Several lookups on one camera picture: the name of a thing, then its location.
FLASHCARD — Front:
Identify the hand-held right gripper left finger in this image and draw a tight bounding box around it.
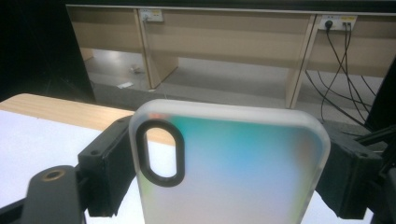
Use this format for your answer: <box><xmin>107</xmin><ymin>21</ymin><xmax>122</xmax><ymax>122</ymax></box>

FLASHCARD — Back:
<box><xmin>78</xmin><ymin>115</ymin><xmax>138</xmax><ymax>218</ymax></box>

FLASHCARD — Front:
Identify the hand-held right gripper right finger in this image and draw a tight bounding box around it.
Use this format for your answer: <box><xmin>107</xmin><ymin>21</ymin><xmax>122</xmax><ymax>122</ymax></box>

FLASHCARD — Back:
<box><xmin>316</xmin><ymin>122</ymin><xmax>384</xmax><ymax>220</ymax></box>

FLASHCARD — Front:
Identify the iridescent phone case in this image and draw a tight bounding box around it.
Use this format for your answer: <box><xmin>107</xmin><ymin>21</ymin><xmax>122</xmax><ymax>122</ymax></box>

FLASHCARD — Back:
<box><xmin>128</xmin><ymin>98</ymin><xmax>332</xmax><ymax>224</ymax></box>

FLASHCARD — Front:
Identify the black tripod stand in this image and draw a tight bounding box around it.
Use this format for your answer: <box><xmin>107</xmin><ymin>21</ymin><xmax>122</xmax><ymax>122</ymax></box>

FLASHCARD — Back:
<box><xmin>340</xmin><ymin>124</ymin><xmax>396</xmax><ymax>147</ymax></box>

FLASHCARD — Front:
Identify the white foam board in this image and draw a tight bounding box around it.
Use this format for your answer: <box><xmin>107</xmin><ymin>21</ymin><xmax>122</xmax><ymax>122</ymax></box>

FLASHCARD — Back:
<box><xmin>0</xmin><ymin>109</ymin><xmax>375</xmax><ymax>224</ymax></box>

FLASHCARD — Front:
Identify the light wooden table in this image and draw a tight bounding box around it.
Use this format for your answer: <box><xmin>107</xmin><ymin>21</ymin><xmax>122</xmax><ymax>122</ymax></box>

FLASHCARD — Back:
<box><xmin>0</xmin><ymin>92</ymin><xmax>176</xmax><ymax>147</ymax></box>

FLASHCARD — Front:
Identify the white paper scrap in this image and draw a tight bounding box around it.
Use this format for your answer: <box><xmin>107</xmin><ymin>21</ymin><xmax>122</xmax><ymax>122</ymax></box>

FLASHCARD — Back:
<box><xmin>116</xmin><ymin>80</ymin><xmax>134</xmax><ymax>90</ymax></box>

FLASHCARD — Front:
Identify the small crumpled scrap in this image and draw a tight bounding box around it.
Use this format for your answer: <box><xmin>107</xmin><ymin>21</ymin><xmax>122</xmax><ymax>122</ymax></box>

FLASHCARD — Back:
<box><xmin>128</xmin><ymin>63</ymin><xmax>142</xmax><ymax>76</ymax></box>

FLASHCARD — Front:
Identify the light wooden desk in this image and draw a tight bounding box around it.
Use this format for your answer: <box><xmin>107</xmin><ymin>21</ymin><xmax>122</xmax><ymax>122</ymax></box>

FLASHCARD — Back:
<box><xmin>65</xmin><ymin>3</ymin><xmax>396</xmax><ymax>110</ymax></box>

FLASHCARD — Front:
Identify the tangle of black cables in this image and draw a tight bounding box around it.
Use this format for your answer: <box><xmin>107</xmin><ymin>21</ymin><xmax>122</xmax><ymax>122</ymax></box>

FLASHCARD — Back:
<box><xmin>304</xmin><ymin>20</ymin><xmax>379</xmax><ymax>129</ymax></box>

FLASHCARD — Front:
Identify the white wall socket with plugs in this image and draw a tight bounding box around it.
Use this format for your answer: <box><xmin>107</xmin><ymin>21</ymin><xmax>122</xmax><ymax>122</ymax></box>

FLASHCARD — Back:
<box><xmin>318</xmin><ymin>14</ymin><xmax>359</xmax><ymax>32</ymax></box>

